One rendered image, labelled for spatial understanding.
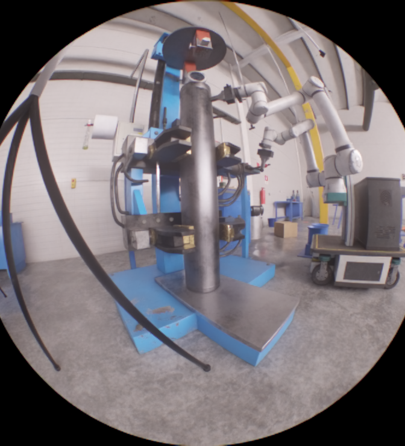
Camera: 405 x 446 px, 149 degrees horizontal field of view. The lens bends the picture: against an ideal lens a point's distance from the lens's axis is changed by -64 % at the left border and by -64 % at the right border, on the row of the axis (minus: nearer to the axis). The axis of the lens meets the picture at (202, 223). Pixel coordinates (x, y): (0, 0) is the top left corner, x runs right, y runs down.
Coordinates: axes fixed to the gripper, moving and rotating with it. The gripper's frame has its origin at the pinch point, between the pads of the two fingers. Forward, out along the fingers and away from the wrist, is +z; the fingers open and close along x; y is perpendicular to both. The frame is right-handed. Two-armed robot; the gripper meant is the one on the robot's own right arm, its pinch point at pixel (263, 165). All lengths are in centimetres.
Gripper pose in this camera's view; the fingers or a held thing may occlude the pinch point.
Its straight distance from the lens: 132.3
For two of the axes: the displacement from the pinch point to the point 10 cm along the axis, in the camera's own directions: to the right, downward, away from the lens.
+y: 7.6, -0.8, 6.4
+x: -6.2, -3.8, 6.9
